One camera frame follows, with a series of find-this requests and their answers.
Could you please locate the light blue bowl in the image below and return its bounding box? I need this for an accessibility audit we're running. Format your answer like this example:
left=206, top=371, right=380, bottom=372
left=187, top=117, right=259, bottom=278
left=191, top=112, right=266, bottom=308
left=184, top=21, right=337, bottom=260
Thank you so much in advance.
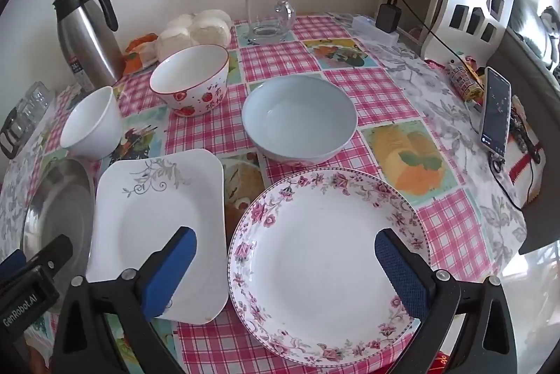
left=241, top=75, right=358, bottom=168

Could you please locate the rack of glass cups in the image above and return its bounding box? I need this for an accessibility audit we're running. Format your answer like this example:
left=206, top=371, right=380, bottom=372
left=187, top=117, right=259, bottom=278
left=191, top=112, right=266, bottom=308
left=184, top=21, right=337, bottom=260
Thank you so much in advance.
left=0, top=82, right=55, bottom=159

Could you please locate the black charger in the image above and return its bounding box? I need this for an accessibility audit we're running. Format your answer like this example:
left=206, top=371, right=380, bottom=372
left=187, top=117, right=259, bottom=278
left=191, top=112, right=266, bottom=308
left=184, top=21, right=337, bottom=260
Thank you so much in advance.
left=377, top=3, right=400, bottom=34

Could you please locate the steel basin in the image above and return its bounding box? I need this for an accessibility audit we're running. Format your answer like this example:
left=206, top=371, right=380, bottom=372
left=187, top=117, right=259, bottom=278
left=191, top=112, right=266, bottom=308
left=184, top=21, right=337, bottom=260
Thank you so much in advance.
left=20, top=157, right=97, bottom=270

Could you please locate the glass mug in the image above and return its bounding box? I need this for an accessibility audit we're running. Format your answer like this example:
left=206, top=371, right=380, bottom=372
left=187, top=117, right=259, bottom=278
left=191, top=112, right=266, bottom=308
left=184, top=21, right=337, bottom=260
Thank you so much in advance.
left=244, top=0, right=297, bottom=44

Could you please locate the white square plate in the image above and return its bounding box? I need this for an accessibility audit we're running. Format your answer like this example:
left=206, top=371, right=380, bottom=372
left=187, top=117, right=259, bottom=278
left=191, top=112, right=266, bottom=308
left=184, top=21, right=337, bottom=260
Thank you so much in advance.
left=85, top=148, right=226, bottom=324

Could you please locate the orange snack packet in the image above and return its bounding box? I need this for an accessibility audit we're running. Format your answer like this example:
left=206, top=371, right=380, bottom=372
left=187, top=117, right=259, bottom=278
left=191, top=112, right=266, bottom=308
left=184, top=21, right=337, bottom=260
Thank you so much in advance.
left=124, top=33, right=159, bottom=72

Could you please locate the checkered plastic tablecloth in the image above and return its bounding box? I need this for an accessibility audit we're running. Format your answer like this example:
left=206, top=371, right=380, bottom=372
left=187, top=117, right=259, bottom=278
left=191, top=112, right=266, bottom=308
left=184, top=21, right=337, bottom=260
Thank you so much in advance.
left=0, top=13, right=530, bottom=374

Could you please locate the small white bowl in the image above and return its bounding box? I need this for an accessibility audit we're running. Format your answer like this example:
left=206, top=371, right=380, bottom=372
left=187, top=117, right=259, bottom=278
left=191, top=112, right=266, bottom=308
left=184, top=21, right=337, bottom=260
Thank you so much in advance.
left=59, top=86, right=124, bottom=161

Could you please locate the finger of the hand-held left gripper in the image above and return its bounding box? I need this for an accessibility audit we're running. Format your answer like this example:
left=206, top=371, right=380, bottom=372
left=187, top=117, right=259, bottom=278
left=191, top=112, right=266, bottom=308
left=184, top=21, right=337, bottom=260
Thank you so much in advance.
left=17, top=235, right=74, bottom=275
left=0, top=249, right=27, bottom=279

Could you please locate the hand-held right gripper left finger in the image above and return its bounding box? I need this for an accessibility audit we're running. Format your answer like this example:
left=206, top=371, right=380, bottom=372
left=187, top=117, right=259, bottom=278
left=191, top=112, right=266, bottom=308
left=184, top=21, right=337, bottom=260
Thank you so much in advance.
left=52, top=226, right=197, bottom=374

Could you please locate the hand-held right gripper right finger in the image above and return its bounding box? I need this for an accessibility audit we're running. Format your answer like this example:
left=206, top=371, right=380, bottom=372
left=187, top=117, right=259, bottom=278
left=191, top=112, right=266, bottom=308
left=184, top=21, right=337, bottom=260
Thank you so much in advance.
left=374, top=227, right=519, bottom=374

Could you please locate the smartphone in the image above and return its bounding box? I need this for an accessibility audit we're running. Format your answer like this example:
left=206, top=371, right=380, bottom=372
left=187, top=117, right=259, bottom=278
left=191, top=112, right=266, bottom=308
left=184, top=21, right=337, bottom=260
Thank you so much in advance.
left=478, top=66, right=512, bottom=158

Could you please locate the bag of steamed buns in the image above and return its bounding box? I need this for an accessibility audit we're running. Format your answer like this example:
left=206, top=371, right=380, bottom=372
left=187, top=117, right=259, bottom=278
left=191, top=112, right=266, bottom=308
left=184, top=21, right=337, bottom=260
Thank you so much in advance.
left=155, top=8, right=233, bottom=62

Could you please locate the strawberry print bowl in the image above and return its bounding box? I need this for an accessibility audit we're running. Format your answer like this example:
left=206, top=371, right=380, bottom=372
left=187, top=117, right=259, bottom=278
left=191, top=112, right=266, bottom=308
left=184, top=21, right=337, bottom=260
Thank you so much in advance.
left=149, top=44, right=230, bottom=117

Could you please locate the steel thermos jug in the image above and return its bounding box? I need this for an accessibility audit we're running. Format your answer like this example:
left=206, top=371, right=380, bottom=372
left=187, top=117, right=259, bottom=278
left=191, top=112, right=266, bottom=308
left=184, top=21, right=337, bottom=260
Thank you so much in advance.
left=52, top=0, right=125, bottom=92

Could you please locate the black phone cable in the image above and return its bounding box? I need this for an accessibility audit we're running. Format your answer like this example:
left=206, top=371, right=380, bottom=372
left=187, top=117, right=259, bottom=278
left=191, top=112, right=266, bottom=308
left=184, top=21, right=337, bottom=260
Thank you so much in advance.
left=396, top=2, right=539, bottom=210

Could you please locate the floral round plate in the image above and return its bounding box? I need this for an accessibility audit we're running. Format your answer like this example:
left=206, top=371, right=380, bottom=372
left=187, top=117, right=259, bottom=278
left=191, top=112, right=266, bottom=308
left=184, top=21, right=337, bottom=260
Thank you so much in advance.
left=226, top=167, right=432, bottom=368

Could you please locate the white power strip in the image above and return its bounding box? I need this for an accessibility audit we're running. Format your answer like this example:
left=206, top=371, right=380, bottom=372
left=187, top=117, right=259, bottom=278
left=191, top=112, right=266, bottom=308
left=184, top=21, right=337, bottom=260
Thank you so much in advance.
left=352, top=15, right=400, bottom=46

